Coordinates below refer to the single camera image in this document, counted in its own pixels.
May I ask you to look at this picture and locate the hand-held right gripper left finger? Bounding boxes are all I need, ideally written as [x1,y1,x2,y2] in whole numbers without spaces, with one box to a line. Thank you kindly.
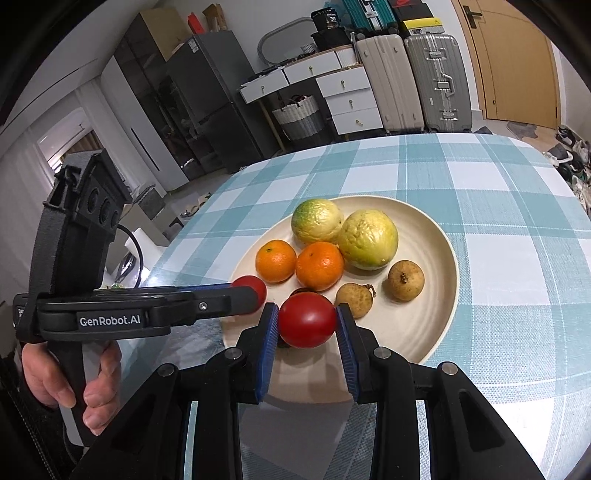
[69,302,280,480]

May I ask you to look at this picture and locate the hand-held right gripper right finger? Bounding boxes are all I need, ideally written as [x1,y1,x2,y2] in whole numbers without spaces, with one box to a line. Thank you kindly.
[335,302,548,480]

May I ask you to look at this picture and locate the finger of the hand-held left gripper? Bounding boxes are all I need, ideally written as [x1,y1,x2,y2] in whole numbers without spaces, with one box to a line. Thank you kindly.
[137,282,239,296]
[167,286,260,327]

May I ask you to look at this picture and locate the red tomato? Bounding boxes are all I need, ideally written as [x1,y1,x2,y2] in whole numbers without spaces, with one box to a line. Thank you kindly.
[278,293,337,350]
[231,275,269,308]

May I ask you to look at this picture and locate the tan longan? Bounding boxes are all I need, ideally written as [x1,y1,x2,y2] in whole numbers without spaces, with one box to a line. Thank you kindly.
[387,260,426,302]
[335,283,378,319]

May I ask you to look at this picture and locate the orange mandarin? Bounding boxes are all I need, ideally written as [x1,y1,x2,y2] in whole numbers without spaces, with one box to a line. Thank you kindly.
[255,240,297,284]
[295,241,346,292]

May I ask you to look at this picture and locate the cream round plate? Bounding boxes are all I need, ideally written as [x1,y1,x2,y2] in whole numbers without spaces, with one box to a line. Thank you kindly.
[222,196,461,405]

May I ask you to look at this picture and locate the person's left hand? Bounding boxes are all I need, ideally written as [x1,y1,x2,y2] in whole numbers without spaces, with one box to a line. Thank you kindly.
[21,342,123,437]

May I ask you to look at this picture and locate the green lime on right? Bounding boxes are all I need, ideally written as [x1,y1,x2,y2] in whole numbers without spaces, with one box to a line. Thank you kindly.
[338,210,400,271]

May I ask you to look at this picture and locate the green patched yellow lemon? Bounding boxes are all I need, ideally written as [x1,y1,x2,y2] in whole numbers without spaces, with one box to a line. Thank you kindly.
[291,198,345,246]

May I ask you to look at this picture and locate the white wardrobe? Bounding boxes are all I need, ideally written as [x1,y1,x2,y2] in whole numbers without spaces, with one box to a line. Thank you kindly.
[99,60,177,195]

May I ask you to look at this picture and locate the white air conditioner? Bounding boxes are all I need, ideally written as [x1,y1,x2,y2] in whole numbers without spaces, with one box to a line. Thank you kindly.
[0,108,94,154]

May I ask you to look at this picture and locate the teal checked tablecloth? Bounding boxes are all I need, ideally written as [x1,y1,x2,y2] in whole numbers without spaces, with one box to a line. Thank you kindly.
[117,134,591,480]

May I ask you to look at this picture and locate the dark cabinet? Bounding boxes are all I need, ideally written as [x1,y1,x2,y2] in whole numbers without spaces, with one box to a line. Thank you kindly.
[113,14,205,195]

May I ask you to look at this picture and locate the dark grey refrigerator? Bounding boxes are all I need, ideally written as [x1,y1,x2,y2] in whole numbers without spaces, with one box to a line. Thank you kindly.
[165,34,279,182]

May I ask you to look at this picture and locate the grey white woven basket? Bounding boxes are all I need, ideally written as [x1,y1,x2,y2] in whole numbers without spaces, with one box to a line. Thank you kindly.
[271,95,324,142]

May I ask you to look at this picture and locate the white drawer cabinet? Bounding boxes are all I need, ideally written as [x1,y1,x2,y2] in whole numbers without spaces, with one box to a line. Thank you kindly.
[315,65,384,136]

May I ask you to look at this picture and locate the white desk with drawers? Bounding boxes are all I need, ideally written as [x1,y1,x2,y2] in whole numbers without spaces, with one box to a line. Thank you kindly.
[239,48,359,105]

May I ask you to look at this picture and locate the cardboard box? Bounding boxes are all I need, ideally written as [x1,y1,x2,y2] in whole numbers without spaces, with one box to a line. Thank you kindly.
[139,7,192,62]

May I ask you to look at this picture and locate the oval white framed mirror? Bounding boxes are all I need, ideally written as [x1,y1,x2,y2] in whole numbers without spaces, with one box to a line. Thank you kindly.
[257,17,324,64]

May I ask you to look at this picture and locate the beige suitcase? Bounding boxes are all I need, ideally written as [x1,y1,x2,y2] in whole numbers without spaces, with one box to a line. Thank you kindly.
[355,34,426,135]

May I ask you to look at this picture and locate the patterned doormat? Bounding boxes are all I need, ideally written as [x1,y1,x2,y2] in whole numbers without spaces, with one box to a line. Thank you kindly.
[505,121,541,140]

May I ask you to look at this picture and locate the silver suitcase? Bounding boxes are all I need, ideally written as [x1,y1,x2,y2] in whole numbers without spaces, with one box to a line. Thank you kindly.
[404,33,474,134]

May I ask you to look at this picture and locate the black bucket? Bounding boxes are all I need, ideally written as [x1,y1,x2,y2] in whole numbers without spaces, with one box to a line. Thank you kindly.
[310,7,354,49]

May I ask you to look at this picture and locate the shoes on floor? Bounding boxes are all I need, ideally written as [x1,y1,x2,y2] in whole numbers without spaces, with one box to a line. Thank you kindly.
[542,124,591,209]

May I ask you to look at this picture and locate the teal suitcase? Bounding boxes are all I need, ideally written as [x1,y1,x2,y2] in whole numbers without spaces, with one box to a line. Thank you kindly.
[342,0,398,31]

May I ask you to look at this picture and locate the wooden door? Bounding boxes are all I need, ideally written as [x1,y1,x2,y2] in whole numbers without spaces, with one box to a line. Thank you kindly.
[450,0,562,130]

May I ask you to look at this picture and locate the black and yellow box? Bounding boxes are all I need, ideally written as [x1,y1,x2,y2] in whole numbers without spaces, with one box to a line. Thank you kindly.
[388,0,456,38]

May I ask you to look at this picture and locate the black cable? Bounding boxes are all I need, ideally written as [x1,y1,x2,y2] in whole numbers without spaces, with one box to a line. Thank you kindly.
[117,225,145,288]

